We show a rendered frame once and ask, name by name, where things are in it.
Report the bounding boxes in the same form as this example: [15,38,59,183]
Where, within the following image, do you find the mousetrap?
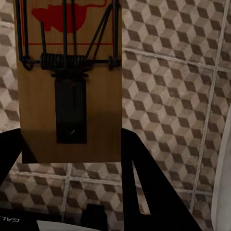
[13,0,122,164]

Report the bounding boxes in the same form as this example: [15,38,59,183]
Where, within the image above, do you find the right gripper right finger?
[120,128,202,231]

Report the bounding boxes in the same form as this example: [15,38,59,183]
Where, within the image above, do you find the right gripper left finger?
[0,128,22,186]

